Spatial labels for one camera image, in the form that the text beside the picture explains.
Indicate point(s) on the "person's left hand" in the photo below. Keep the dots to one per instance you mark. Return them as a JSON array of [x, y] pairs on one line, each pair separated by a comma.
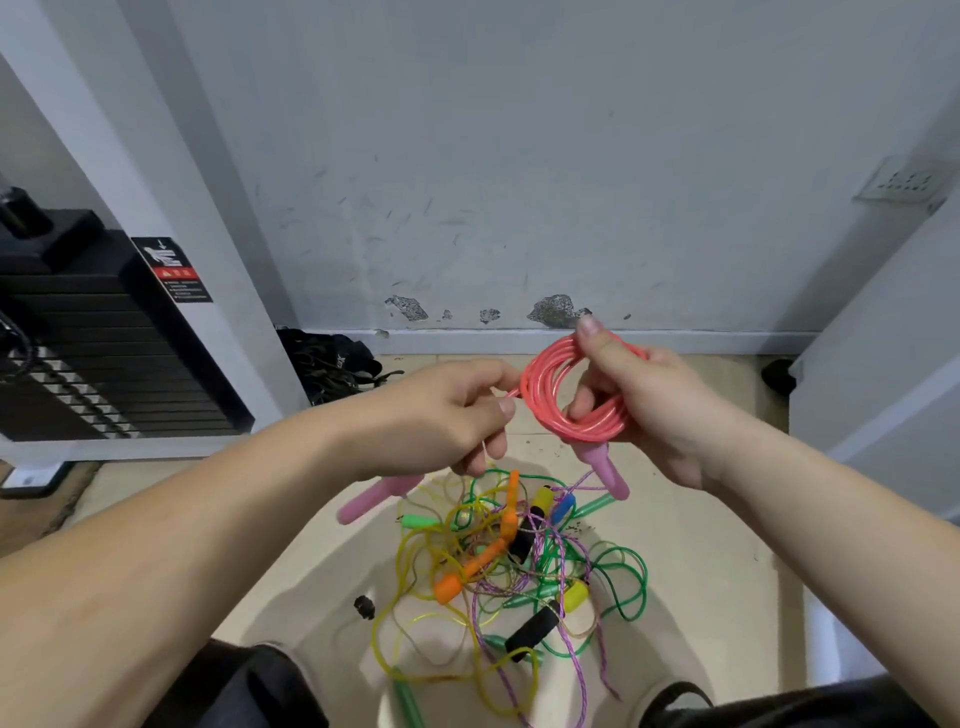
[[427, 420]]

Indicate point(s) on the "person's right hand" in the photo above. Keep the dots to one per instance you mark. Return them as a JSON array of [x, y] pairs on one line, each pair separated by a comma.
[[667, 405]]

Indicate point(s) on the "person's right thumb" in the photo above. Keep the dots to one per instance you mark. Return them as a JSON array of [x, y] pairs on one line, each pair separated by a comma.
[[600, 345]]

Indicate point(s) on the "person's left thumb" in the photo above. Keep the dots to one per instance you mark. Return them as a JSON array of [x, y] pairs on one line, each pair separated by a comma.
[[484, 373]]

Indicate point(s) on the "person's right forearm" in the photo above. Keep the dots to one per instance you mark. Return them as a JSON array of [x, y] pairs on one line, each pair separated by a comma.
[[840, 525]]

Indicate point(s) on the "person's left forearm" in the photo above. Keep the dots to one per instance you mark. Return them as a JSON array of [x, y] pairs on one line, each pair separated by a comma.
[[172, 547]]

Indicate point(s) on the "black bag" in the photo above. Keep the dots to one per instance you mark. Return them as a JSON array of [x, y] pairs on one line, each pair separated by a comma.
[[326, 364]]

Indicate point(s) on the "small black floor object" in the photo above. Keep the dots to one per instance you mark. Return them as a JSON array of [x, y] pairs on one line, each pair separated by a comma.
[[364, 607]]

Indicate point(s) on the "white panel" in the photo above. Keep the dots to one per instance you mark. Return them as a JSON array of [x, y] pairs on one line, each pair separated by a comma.
[[885, 352]]

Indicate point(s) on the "black and red warning label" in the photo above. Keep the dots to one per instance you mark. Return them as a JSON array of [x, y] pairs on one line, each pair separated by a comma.
[[174, 270]]

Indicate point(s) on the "black weight stack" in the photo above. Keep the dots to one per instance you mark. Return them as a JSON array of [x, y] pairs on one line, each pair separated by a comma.
[[97, 330]]

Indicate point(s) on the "person's black trousers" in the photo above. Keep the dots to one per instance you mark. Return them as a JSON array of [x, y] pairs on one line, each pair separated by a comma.
[[240, 690]]

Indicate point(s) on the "black object by wall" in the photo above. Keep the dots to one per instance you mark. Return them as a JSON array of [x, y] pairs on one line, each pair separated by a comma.
[[778, 376]]

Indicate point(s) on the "white gym machine frame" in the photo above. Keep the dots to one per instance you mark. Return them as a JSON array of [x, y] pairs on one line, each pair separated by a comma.
[[251, 337]]

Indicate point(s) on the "white wall socket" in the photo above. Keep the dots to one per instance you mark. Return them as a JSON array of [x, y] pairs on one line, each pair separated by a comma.
[[904, 178]]

